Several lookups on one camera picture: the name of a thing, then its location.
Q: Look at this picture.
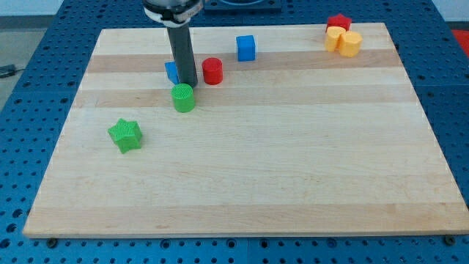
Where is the red object at right edge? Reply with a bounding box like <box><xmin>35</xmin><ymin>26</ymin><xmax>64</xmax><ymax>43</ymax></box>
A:
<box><xmin>451</xmin><ymin>29</ymin><xmax>469</xmax><ymax>56</ymax></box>

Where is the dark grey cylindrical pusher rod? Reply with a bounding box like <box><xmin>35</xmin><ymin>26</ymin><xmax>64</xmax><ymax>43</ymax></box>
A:
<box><xmin>167</xmin><ymin>23</ymin><xmax>198</xmax><ymax>87</ymax></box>

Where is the red star block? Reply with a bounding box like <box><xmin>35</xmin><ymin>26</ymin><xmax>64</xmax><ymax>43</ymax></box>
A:
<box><xmin>326</xmin><ymin>13</ymin><xmax>352</xmax><ymax>31</ymax></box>

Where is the green star block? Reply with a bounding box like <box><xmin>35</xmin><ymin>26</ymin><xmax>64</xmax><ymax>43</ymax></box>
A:
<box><xmin>108</xmin><ymin>119</ymin><xmax>142</xmax><ymax>154</ymax></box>

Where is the black power adapter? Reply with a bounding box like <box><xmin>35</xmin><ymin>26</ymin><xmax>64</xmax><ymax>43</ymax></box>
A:
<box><xmin>0</xmin><ymin>64</ymin><xmax>17</xmax><ymax>78</ymax></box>

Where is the green cylinder block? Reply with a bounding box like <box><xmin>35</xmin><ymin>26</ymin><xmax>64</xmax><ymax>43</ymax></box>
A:
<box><xmin>171</xmin><ymin>84</ymin><xmax>195</xmax><ymax>113</ymax></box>

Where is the blue cube block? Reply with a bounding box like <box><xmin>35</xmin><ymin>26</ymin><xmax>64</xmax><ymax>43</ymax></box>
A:
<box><xmin>236</xmin><ymin>35</ymin><xmax>256</xmax><ymax>62</ymax></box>

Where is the red cylinder block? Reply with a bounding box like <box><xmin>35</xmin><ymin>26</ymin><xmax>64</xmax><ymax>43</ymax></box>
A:
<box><xmin>202</xmin><ymin>57</ymin><xmax>224</xmax><ymax>85</ymax></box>

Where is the wooden board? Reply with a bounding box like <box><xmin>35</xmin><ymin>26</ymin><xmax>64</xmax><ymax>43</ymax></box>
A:
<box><xmin>23</xmin><ymin>23</ymin><xmax>468</xmax><ymax>238</ymax></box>

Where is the small blue block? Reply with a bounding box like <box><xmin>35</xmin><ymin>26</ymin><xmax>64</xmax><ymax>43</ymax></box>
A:
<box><xmin>164</xmin><ymin>61</ymin><xmax>180</xmax><ymax>84</ymax></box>

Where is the yellow hexagon block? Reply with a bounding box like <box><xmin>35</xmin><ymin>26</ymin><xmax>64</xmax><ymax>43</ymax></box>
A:
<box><xmin>339</xmin><ymin>31</ymin><xmax>363</xmax><ymax>57</ymax></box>

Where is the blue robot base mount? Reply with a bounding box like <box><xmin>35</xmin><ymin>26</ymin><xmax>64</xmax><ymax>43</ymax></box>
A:
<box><xmin>204</xmin><ymin>0</ymin><xmax>282</xmax><ymax>12</ymax></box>

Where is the yellow heart block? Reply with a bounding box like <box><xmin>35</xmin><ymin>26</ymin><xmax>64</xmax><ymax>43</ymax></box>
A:
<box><xmin>324</xmin><ymin>26</ymin><xmax>346</xmax><ymax>52</ymax></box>

